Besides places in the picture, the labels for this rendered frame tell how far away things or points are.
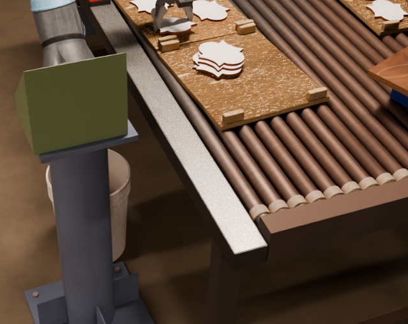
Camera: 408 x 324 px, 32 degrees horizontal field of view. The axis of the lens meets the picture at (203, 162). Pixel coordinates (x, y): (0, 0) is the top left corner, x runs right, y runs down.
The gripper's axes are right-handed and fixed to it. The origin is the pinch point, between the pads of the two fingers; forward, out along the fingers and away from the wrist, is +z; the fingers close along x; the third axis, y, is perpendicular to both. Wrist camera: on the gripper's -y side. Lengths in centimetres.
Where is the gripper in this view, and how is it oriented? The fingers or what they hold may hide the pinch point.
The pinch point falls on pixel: (174, 27)
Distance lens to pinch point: 228.8
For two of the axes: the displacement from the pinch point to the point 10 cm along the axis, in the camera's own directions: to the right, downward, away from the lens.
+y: -4.5, -5.6, 7.0
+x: -8.9, 2.6, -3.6
